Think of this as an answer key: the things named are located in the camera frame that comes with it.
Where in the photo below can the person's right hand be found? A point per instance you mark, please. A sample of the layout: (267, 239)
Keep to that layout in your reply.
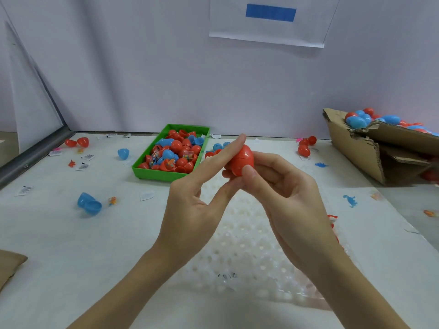
(298, 209)

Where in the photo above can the person's left hand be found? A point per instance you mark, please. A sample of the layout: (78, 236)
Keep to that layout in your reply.
(192, 215)

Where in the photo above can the pile of capsule halves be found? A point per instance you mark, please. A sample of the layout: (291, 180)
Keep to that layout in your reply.
(171, 150)

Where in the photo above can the small capsule cluster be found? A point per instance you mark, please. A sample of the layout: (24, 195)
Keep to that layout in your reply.
(218, 147)

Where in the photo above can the cardboard box of capsules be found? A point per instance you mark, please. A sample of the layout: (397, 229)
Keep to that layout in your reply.
(353, 144)

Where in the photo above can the single blue egg half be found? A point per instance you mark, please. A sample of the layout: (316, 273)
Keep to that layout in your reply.
(123, 153)

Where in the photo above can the blue egg shell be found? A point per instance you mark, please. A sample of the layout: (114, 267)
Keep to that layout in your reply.
(89, 203)

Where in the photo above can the pile of finished eggs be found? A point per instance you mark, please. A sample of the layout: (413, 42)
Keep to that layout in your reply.
(391, 120)

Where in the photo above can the small blue toy piece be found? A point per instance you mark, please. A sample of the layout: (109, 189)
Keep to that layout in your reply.
(350, 200)

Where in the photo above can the clear plastic egg tray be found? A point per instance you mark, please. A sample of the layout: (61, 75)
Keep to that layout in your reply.
(240, 260)

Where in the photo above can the green plastic tray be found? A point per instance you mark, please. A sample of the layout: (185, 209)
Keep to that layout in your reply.
(136, 175)

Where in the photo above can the small orange toy piece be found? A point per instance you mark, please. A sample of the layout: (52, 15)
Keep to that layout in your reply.
(112, 200)
(429, 213)

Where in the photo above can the flat brown cardboard sheet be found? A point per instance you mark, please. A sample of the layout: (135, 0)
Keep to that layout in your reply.
(10, 265)

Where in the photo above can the white paper sign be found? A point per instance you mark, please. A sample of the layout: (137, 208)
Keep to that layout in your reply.
(315, 20)

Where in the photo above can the clear triangular panel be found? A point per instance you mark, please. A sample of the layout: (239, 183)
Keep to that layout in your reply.
(33, 96)

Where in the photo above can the grey metal rail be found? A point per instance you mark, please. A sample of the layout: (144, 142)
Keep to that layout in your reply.
(31, 159)

